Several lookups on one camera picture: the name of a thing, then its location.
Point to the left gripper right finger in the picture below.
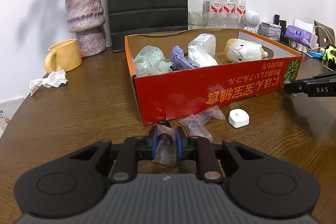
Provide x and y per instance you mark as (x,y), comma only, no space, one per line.
(204,153)

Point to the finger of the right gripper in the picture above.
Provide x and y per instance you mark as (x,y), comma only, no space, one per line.
(297,86)

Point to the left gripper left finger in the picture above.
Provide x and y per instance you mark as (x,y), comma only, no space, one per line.
(126,155)

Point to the yellow white plush sheep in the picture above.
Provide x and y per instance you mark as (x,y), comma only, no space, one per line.
(239,50)

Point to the purple knitted pouch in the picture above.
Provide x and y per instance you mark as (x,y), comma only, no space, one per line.
(179,61)

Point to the iridescent plastic bag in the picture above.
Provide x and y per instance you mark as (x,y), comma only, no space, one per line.
(150,61)

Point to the translucent plastic storage box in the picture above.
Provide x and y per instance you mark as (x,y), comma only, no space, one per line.
(201,51)

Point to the clear purple plastic wrapper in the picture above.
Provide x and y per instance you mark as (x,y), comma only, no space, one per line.
(195,123)

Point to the green black object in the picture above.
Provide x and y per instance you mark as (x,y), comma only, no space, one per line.
(329,58)

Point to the blue object on table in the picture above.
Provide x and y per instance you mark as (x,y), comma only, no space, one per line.
(315,55)

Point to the purple tissue pack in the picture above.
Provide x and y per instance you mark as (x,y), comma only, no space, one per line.
(301,36)

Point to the orange cardboard box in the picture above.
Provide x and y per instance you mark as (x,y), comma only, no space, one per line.
(178,94)

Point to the small white square device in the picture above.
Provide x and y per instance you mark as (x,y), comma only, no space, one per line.
(238,118)

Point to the grey tin box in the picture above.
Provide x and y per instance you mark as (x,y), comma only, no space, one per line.
(270,33)

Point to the white plastic holder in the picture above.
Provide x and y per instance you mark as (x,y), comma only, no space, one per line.
(305,26)

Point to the pink white small case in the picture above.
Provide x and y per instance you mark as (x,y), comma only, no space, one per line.
(270,25)

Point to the black lipstick tube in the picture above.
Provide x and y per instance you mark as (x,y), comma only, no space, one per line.
(276,19)

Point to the white robot figurine speaker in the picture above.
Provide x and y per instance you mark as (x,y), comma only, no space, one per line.
(251,21)

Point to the middle water bottle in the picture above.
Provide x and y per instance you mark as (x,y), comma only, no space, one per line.
(228,13)

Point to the water bottle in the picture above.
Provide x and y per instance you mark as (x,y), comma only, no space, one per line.
(240,9)
(212,13)
(228,13)

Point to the crumpled white tissue on table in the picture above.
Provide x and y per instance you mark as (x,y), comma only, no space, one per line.
(53,80)

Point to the right water bottle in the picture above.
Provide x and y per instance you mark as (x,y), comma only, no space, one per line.
(240,9)

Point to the left water bottle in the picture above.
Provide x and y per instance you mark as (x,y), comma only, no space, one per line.
(212,13)

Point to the yellow ceramic mug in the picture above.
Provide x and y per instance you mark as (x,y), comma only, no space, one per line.
(63,56)

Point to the green tinted glass cup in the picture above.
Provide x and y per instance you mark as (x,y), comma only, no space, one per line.
(195,20)

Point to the white book at left edge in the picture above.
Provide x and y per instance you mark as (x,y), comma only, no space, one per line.
(7,111)

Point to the purple textured ceramic vase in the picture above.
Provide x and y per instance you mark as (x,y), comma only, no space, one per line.
(86,19)

